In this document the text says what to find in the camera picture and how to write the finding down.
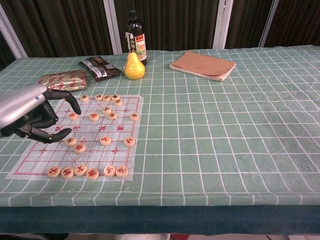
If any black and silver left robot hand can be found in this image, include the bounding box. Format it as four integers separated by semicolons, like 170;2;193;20
0;83;82;144

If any Chinese chess board sheet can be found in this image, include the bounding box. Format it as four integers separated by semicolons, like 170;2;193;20
5;94;145;181

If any gold and red wrapped pack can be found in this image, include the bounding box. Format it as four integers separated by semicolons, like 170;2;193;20
37;69;89;91

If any dark brown snack bag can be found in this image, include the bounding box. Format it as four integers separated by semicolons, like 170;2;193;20
77;56;123;83

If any dark brown pleated curtain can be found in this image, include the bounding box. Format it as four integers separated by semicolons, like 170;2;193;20
0;0;320;72

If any yellow pear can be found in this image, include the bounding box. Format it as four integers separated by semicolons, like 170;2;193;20
124;51;146;81

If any dark glass sauce bottle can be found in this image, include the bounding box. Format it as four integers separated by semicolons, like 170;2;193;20
124;10;148;67

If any brown cover spiral notebook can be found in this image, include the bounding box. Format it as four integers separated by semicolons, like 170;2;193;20
168;51;237;82

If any green checked tablecloth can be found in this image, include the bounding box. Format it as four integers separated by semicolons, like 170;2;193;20
0;44;320;229

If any white frame post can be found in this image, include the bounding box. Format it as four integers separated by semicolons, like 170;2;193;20
259;0;280;48
211;0;235;50
103;0;123;55
0;9;28;59

